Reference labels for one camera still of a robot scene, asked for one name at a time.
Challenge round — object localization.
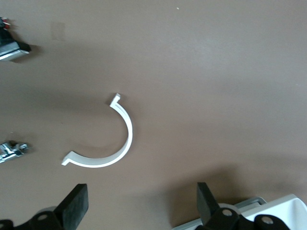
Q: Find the white plastic drawer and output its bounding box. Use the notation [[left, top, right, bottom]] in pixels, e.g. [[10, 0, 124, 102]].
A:
[[171, 193, 307, 230]]

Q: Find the small silver metal fitting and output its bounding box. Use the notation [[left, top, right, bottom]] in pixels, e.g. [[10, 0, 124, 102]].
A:
[[0, 140, 31, 164]]

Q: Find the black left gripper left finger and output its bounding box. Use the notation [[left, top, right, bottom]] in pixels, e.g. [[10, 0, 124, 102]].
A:
[[0, 183, 89, 230]]

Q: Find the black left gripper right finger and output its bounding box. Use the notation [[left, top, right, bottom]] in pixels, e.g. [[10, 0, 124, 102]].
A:
[[196, 182, 291, 230]]

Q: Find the white curved plastic bracket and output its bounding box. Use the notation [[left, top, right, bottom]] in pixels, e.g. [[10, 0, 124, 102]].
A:
[[61, 92, 134, 168]]

